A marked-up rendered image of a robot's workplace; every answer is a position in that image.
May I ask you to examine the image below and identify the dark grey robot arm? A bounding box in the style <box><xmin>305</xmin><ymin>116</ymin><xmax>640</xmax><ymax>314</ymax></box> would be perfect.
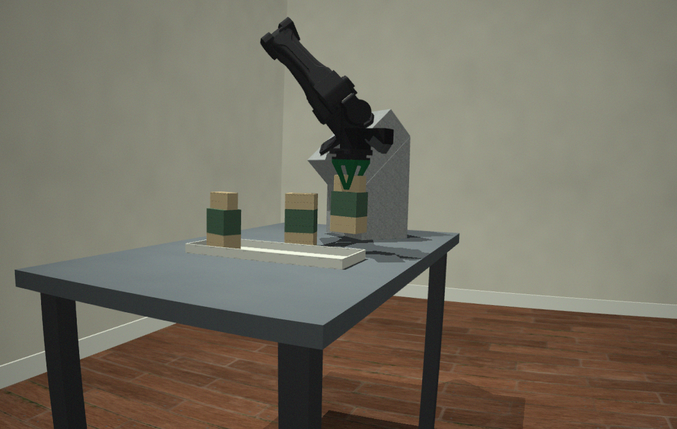
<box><xmin>260</xmin><ymin>17</ymin><xmax>394</xmax><ymax>155</ymax></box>

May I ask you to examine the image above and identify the tan box with dark green band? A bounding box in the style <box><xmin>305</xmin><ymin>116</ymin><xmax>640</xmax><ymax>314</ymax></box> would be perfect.
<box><xmin>330</xmin><ymin>175</ymin><xmax>368</xmax><ymax>234</ymax></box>
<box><xmin>207</xmin><ymin>192</ymin><xmax>241</xmax><ymax>249</ymax></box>
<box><xmin>285</xmin><ymin>192</ymin><xmax>318</xmax><ymax>245</ymax></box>

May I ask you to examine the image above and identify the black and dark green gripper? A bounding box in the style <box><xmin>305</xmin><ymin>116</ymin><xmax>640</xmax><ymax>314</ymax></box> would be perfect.
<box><xmin>329</xmin><ymin>126</ymin><xmax>373</xmax><ymax>190</ymax></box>

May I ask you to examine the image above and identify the white shallow tray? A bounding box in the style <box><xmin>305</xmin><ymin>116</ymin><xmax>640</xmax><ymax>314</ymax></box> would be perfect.
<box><xmin>185</xmin><ymin>239</ymin><xmax>366</xmax><ymax>269</ymax></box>

